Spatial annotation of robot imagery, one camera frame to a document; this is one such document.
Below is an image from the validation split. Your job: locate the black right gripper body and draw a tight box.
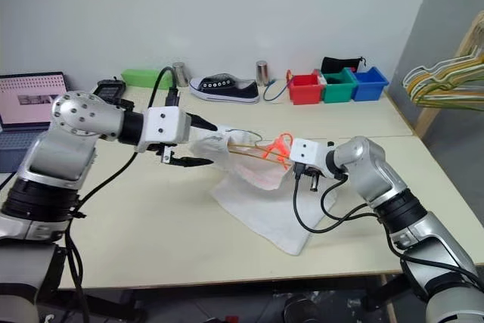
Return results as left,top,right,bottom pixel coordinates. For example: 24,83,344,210
300,163,328,194

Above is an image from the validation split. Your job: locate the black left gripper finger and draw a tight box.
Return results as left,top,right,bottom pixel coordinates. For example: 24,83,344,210
169,155,214,169
184,111,219,132

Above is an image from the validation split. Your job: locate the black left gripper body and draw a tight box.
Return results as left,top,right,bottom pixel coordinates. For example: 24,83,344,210
153,142,179,167

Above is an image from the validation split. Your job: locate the orange drawstring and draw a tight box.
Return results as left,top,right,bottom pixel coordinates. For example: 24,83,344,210
260,132,295,161

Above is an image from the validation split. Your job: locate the orange wooden clothes hanger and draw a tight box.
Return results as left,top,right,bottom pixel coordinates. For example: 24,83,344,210
225,128,294,168

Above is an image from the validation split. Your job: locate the white cloth garment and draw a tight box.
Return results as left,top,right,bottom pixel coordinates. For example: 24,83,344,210
188,123,338,256

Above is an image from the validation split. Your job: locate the wooden hanger rack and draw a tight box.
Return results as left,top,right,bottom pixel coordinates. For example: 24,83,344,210
414,11,484,138

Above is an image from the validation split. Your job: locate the black and white sneaker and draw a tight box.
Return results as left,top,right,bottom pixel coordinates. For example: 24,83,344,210
188,73,261,105

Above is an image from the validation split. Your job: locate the metal can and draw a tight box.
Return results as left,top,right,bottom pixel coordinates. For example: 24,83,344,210
172,61,190,88
256,60,270,87

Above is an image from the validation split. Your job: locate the green plastic box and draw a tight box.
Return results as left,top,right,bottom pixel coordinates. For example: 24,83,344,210
120,68,173,88

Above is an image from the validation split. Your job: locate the red plastic bin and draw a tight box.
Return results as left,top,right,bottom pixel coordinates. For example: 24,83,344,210
287,73,325,106

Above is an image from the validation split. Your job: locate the green plastic bin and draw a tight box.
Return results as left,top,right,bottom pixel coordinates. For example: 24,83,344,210
320,68,358,104

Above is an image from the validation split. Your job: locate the black handheld device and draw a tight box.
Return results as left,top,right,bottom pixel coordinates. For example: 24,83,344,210
92,78,134,110

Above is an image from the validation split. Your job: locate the blue plastic bin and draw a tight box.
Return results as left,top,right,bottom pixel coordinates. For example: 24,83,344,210
349,66,390,102

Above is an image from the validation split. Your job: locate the black pouch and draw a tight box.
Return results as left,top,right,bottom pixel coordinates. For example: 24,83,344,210
320,56,367,74

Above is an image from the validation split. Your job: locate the bunch of coloured hangers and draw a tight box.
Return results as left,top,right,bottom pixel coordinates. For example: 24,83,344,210
402,45,484,92

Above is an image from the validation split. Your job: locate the dark round object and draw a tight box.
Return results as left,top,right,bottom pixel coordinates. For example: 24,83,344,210
283,292,315,323

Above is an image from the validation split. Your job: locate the laptop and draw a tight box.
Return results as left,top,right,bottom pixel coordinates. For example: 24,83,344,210
0,71,71,175

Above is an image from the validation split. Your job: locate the silver robot torso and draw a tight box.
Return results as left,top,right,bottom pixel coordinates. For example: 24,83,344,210
0,241,65,323

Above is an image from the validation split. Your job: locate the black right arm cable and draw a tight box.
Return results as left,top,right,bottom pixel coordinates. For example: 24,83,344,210
291,163,379,234

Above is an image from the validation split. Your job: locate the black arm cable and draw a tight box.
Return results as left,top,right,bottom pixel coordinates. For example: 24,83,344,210
64,67,179,323
291,163,379,234

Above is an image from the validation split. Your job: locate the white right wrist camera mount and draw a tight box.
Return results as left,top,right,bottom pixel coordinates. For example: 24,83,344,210
290,137,329,169

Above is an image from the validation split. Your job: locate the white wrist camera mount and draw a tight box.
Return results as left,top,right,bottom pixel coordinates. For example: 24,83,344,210
290,137,329,169
135,106,192,154

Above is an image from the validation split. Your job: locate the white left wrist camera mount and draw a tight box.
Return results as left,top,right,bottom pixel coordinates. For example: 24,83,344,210
135,106,192,154

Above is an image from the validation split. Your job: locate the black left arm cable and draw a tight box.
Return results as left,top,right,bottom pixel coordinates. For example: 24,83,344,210
64,67,179,323

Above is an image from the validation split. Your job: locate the blue cable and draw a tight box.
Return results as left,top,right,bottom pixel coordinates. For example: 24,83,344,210
262,79,290,103

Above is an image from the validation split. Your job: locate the yellow wire hanger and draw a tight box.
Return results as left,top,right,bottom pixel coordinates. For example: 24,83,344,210
406,60,484,101

